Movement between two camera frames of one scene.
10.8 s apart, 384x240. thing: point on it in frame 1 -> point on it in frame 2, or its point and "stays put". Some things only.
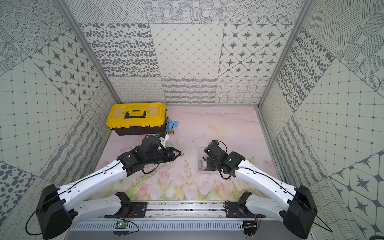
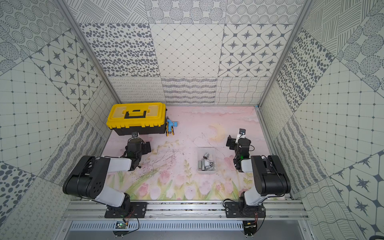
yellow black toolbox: [137, 119] stays put
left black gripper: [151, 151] -> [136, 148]
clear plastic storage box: [201, 164] stays put
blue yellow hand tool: [169, 126] stays put
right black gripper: [209, 166] -> [232, 141]
